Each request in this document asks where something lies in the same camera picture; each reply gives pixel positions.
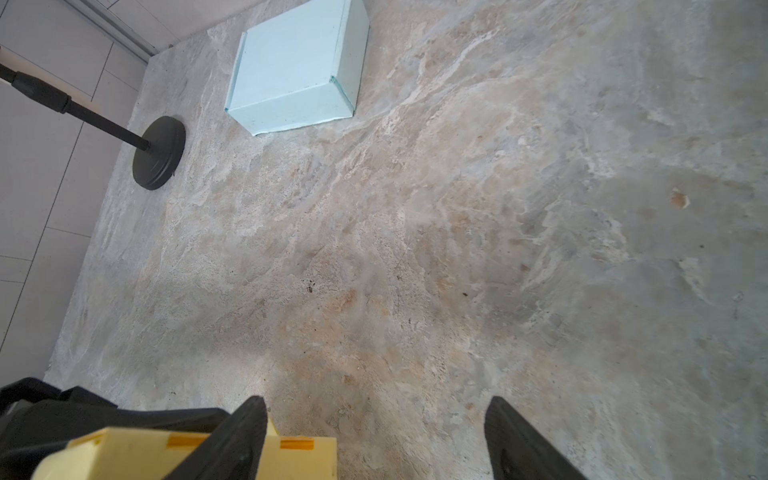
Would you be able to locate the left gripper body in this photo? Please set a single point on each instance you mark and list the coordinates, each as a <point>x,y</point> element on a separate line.
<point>38,419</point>

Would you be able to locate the black microphone stand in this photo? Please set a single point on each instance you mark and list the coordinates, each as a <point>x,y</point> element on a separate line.
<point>158,151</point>

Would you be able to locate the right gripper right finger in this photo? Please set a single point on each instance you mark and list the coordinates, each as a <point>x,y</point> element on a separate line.
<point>518,451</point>

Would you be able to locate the light blue paper box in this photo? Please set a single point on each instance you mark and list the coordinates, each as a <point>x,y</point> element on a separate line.
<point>300,68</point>

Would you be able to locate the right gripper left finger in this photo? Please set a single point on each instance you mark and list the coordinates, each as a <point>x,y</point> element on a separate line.
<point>233,450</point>

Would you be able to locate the yellow paper box stack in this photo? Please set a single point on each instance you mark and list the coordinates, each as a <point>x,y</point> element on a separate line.
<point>127,453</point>

